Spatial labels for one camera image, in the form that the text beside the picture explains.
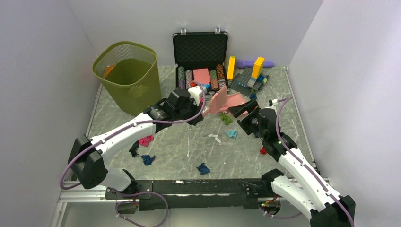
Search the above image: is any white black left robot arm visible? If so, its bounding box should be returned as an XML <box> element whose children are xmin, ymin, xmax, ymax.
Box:
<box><xmin>66</xmin><ymin>85</ymin><xmax>205</xmax><ymax>199</ymax></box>

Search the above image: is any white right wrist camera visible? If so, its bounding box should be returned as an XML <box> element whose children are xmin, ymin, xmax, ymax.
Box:
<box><xmin>268</xmin><ymin>99</ymin><xmax>279</xmax><ymax>107</ymax></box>

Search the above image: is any teal paper scrap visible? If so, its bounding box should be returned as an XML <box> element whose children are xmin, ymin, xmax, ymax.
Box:
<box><xmin>226</xmin><ymin>129</ymin><xmax>238</xmax><ymax>139</ymax></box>

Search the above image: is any olive green mesh wastebasket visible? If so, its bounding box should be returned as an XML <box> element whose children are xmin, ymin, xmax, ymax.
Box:
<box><xmin>92</xmin><ymin>41</ymin><xmax>161</xmax><ymax>116</ymax></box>

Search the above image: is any grey building block baseplate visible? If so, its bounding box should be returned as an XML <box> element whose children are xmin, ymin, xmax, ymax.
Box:
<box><xmin>228</xmin><ymin>68</ymin><xmax>269</xmax><ymax>96</ymax></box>

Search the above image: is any blue scrap near blocks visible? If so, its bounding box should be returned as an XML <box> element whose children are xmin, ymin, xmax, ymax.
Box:
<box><xmin>249</xmin><ymin>93</ymin><xmax>257</xmax><ymax>100</ymax></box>

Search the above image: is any black poker chip case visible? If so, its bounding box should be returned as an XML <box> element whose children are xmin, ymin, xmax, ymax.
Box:
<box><xmin>172</xmin><ymin>27</ymin><xmax>228</xmax><ymax>88</ymax></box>

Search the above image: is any pink hand brush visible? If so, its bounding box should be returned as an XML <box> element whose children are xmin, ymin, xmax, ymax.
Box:
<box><xmin>202</xmin><ymin>86</ymin><xmax>227</xmax><ymax>117</ymax></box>

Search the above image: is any orange scrap in basket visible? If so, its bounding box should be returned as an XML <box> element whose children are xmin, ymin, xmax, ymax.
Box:
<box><xmin>103</xmin><ymin>65</ymin><xmax>115</xmax><ymax>78</ymax></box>

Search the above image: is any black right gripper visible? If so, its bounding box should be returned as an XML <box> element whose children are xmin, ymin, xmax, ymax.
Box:
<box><xmin>228</xmin><ymin>99</ymin><xmax>267</xmax><ymax>140</ymax></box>

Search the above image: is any yellow tall block left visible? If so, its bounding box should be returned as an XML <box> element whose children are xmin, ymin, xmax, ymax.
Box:
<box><xmin>227</xmin><ymin>56</ymin><xmax>235</xmax><ymax>81</ymax></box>

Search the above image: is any red paper scrap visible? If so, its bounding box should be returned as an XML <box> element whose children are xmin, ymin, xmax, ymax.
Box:
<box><xmin>260</xmin><ymin>147</ymin><xmax>267</xmax><ymax>155</ymax></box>

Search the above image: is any green paper scrap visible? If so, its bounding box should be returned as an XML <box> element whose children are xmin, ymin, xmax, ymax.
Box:
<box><xmin>220</xmin><ymin>113</ymin><xmax>233</xmax><ymax>125</ymax></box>

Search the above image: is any dark blue scrap centre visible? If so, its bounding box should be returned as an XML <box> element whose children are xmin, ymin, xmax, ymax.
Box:
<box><xmin>196</xmin><ymin>163</ymin><xmax>210</xmax><ymax>175</ymax></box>

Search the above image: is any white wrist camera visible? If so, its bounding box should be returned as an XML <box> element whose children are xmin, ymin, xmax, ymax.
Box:
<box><xmin>268</xmin><ymin>99</ymin><xmax>279</xmax><ymax>107</ymax></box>
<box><xmin>188</xmin><ymin>85</ymin><xmax>206</xmax><ymax>106</ymax></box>

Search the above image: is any dark blue scrap left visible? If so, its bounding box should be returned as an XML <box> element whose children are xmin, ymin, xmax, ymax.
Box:
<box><xmin>141</xmin><ymin>155</ymin><xmax>156</xmax><ymax>166</ymax></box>

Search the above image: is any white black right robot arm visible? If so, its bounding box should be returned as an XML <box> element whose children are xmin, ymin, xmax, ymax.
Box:
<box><xmin>228</xmin><ymin>99</ymin><xmax>356</xmax><ymax>227</ymax></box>

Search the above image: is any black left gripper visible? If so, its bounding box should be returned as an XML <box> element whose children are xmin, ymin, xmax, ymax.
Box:
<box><xmin>174</xmin><ymin>97</ymin><xmax>203</xmax><ymax>126</ymax></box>

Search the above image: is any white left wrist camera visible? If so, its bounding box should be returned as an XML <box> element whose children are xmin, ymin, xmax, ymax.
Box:
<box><xmin>188</xmin><ymin>85</ymin><xmax>206</xmax><ymax>106</ymax></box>

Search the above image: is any pink plastic dustpan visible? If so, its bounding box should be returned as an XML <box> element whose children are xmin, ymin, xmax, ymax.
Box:
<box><xmin>219</xmin><ymin>92</ymin><xmax>247</xmax><ymax>112</ymax></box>

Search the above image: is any purple cylinder toy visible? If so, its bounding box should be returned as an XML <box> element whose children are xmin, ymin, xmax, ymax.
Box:
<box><xmin>236</xmin><ymin>60</ymin><xmax>275</xmax><ymax>69</ymax></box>

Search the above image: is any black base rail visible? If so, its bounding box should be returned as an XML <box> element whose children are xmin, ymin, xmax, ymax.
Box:
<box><xmin>105</xmin><ymin>178</ymin><xmax>275</xmax><ymax>211</ymax></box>

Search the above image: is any dark blue scrap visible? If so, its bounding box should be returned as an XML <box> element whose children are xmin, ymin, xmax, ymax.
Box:
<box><xmin>141</xmin><ymin>155</ymin><xmax>156</xmax><ymax>166</ymax></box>
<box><xmin>196</xmin><ymin>163</ymin><xmax>210</xmax><ymax>175</ymax></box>

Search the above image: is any pink card stack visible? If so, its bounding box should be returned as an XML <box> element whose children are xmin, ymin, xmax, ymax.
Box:
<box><xmin>193</xmin><ymin>68</ymin><xmax>210</xmax><ymax>85</ymax></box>

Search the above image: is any magenta paper scrap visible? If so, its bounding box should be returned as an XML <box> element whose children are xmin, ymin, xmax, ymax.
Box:
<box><xmin>139</xmin><ymin>135</ymin><xmax>154</xmax><ymax>147</ymax></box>

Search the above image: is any white torn paper scrap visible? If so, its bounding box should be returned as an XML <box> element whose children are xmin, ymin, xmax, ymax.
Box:
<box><xmin>208</xmin><ymin>134</ymin><xmax>222</xmax><ymax>145</ymax></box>

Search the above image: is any black paper scrap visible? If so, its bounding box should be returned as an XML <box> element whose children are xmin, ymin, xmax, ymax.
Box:
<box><xmin>129</xmin><ymin>141</ymin><xmax>139</xmax><ymax>158</ymax></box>

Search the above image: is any yellow tall block right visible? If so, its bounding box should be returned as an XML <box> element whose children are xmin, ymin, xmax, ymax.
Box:
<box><xmin>251</xmin><ymin>57</ymin><xmax>265</xmax><ymax>80</ymax></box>

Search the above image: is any yellow tall block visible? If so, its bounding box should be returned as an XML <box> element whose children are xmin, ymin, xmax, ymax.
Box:
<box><xmin>227</xmin><ymin>56</ymin><xmax>235</xmax><ymax>81</ymax></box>
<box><xmin>251</xmin><ymin>57</ymin><xmax>265</xmax><ymax>80</ymax></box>

